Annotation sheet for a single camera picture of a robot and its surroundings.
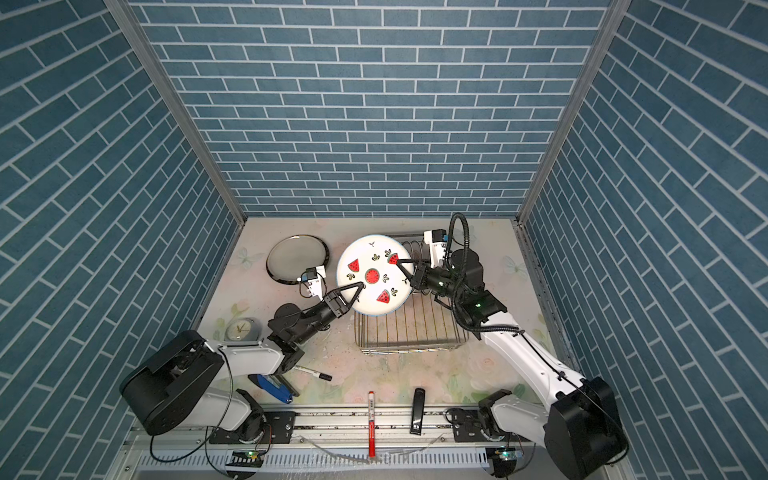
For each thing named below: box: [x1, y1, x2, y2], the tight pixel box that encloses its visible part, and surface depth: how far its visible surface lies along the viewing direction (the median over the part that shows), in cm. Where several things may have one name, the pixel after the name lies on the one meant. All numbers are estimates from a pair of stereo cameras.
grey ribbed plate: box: [266, 235, 330, 284], surface depth 108 cm
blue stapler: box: [248, 374, 300, 404], surface depth 80 cm
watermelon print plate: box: [337, 235, 413, 317], surface depth 76 cm
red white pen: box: [368, 391, 376, 458], surface depth 75 cm
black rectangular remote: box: [410, 388, 426, 436], surface depth 75 cm
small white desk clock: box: [224, 317, 262, 344], surface depth 88 cm
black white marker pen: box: [294, 365, 333, 382], surface depth 84 cm
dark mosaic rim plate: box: [266, 234, 330, 285], surface depth 108 cm
